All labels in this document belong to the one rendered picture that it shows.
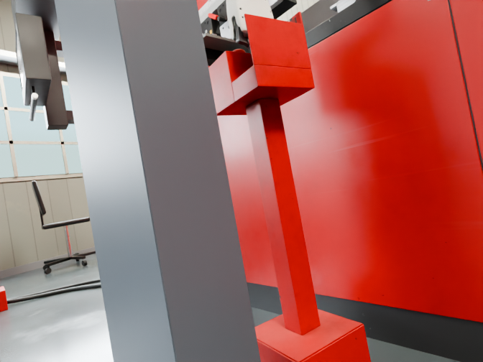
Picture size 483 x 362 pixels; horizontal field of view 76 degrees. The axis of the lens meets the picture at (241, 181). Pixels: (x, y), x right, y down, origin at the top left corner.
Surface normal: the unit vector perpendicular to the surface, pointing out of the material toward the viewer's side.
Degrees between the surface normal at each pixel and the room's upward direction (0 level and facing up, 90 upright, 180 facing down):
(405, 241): 90
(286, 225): 90
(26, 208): 90
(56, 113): 90
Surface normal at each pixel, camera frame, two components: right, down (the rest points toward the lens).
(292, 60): 0.51, -0.12
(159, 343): -0.61, 0.08
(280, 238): -0.84, 0.14
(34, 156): 0.77, -0.16
